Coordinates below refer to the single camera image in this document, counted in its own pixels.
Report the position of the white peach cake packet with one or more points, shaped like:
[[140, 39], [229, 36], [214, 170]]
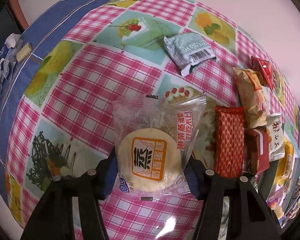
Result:
[[274, 130]]

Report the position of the orange patterned snack packet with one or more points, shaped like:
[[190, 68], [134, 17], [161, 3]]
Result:
[[229, 141]]

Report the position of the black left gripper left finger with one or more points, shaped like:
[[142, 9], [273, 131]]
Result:
[[52, 217]]

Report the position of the blue white crumpled packet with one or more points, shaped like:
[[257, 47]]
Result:
[[8, 54]]

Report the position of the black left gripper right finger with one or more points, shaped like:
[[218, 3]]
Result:
[[249, 215]]

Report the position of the steamed cake clear packet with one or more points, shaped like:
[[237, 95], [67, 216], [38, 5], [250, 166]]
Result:
[[154, 140]]

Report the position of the pink checkered tablecloth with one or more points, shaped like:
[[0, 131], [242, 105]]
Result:
[[64, 120]]

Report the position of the yellow barcode snack packet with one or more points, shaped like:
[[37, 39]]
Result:
[[285, 165]]

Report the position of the bright red snack packet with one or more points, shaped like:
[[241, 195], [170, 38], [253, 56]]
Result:
[[264, 71]]

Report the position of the silver green snack packet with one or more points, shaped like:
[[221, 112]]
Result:
[[188, 51]]

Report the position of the white tray green rim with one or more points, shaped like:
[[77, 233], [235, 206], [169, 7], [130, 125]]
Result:
[[281, 197]]

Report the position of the beige orange snack bag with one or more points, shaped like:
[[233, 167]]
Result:
[[251, 96]]

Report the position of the small cream eraser block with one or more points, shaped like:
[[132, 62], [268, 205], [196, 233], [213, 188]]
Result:
[[23, 52]]

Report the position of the dark red snack packet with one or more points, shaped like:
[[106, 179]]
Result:
[[257, 145]]

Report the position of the blue bed sheet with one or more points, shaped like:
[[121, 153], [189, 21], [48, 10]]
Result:
[[43, 34]]

